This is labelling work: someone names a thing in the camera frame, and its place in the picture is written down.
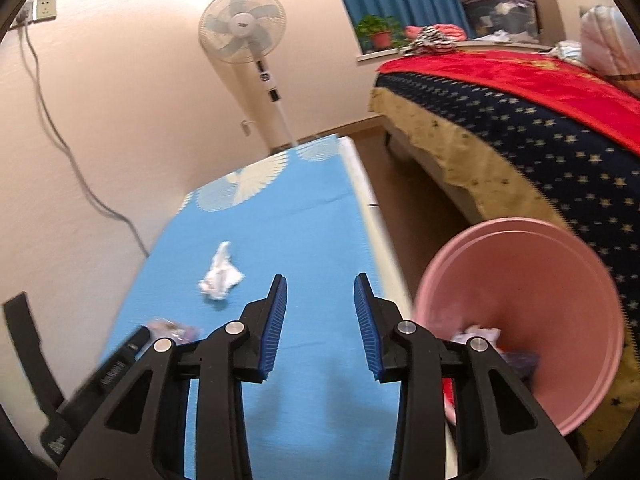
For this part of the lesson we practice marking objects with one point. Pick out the silver foil wrapper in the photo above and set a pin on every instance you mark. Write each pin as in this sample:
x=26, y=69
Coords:
x=477, y=334

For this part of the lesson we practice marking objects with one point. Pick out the pink cloth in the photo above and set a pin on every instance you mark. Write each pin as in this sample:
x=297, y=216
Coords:
x=447, y=31

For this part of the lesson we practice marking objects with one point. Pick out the clear plastic packet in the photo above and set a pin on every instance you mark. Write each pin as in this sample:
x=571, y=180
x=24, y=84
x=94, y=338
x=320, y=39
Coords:
x=175, y=331

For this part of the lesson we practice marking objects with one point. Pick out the plaid pillow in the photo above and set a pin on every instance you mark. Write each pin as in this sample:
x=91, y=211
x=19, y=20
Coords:
x=610, y=40

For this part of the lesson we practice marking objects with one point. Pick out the potted green plant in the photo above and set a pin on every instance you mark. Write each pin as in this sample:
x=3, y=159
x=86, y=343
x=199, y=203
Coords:
x=381, y=40

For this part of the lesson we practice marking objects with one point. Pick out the window sill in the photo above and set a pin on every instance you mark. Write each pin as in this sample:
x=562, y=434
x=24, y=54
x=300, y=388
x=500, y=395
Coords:
x=370, y=57

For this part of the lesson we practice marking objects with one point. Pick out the red blanket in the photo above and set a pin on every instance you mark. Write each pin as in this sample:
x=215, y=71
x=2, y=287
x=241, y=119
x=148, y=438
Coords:
x=525, y=80

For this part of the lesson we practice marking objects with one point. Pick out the white standing fan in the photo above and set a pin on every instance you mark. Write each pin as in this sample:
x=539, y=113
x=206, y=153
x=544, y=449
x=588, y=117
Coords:
x=242, y=22

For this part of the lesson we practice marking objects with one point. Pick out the white crumpled tissue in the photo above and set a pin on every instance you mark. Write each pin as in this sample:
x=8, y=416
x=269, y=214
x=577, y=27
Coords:
x=220, y=275

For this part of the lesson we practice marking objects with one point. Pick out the clear storage box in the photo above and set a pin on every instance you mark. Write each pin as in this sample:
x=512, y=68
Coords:
x=500, y=17

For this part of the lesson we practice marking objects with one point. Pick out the blue table mat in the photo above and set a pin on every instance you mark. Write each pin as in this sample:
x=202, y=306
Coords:
x=300, y=220

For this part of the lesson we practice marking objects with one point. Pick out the black white striped cloth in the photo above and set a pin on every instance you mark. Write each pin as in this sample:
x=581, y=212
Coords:
x=430, y=45

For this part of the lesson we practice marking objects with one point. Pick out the pink plastic basin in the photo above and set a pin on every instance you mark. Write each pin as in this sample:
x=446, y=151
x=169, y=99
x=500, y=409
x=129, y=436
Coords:
x=525, y=280

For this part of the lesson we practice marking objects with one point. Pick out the white wall socket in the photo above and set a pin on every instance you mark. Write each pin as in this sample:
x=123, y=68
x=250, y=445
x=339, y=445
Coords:
x=45, y=9

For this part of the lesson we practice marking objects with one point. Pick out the light striped cloth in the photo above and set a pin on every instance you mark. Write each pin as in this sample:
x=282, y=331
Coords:
x=567, y=50

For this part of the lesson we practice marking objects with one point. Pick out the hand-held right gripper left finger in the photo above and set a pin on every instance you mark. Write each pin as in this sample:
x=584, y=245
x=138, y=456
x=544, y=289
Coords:
x=275, y=325

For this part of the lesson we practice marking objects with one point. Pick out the white power plug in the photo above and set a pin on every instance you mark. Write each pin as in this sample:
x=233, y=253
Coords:
x=26, y=16

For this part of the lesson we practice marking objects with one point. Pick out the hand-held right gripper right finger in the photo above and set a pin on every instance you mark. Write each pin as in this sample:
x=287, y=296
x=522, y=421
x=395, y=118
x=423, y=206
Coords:
x=367, y=330

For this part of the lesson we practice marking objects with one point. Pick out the red plastic bag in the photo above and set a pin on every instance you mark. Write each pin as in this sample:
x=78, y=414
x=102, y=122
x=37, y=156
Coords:
x=449, y=395

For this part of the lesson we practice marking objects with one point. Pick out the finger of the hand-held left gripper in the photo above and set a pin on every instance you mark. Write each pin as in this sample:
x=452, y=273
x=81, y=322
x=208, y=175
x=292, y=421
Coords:
x=107, y=375

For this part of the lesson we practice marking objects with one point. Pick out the white table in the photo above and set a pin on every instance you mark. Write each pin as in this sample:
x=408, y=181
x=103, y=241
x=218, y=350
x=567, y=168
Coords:
x=372, y=200

